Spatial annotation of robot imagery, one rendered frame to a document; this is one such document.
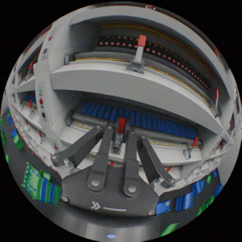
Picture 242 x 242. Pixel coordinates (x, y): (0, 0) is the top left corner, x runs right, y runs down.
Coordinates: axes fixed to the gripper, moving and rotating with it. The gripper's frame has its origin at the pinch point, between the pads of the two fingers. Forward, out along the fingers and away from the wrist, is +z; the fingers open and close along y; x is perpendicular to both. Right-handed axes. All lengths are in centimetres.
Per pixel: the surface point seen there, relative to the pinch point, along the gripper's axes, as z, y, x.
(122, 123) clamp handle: 0.7, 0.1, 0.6
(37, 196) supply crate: -33, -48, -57
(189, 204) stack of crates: -28, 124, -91
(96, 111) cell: 8.8, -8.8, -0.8
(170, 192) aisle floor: 15, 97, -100
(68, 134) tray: 1.2, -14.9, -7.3
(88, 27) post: 3.4, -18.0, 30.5
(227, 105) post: -3.6, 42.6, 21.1
